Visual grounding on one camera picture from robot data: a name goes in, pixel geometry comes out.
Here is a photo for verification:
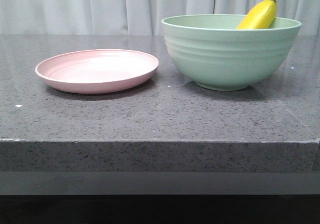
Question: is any white curtain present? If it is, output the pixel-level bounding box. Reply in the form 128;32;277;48
0;0;320;36

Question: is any pink plate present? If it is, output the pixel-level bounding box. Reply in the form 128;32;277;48
35;49;159;94

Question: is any yellow banana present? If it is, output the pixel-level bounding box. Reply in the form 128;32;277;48
237;0;277;30

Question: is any green ribbed bowl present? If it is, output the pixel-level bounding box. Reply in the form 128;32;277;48
161;15;301;91

